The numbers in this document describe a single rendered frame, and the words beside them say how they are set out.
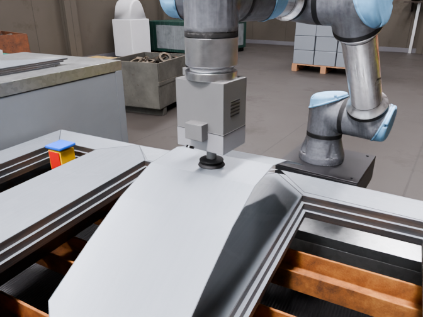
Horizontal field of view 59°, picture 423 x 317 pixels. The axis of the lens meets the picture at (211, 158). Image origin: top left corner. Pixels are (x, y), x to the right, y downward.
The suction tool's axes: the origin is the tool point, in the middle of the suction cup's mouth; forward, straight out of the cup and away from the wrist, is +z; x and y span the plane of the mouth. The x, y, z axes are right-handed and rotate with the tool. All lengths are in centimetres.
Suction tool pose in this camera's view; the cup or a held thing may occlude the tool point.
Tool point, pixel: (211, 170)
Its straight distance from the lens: 59.7
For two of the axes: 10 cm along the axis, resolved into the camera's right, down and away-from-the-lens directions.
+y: 8.2, 2.2, -5.2
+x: 5.7, -3.2, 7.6
